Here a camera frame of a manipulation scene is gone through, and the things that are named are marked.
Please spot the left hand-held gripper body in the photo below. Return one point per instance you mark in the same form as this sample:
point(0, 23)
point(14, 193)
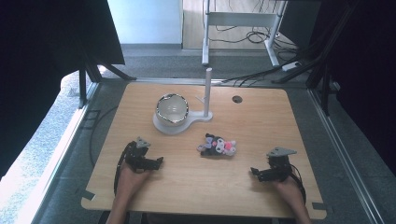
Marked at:
point(137, 155)

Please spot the black and pink plush toy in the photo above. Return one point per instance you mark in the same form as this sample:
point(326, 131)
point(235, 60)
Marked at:
point(218, 146)

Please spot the white stand with pole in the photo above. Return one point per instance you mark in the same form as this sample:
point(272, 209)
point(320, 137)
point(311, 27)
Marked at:
point(207, 93)

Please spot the black metal stand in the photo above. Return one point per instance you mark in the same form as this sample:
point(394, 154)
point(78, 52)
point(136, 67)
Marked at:
point(323, 62)
point(93, 73)

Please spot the aluminium floor rail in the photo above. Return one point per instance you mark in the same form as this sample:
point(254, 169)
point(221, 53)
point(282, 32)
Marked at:
point(67, 149)
point(342, 149)

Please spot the black curtain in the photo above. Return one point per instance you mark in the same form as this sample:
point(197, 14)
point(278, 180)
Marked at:
point(364, 77)
point(46, 62)

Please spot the white power strip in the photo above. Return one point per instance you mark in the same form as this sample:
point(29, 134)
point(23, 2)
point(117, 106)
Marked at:
point(291, 66)

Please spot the grey metal desk frame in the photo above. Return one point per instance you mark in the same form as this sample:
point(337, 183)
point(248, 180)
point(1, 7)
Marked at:
point(239, 19)

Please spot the person's right hand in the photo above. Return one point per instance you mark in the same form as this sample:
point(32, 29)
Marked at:
point(291, 191)

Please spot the person's left hand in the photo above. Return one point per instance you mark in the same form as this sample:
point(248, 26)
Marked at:
point(130, 183)

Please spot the metal bowl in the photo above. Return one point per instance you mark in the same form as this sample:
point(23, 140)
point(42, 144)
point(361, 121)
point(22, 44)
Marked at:
point(172, 109)

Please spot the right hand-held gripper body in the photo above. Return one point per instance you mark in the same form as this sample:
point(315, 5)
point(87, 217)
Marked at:
point(280, 169)

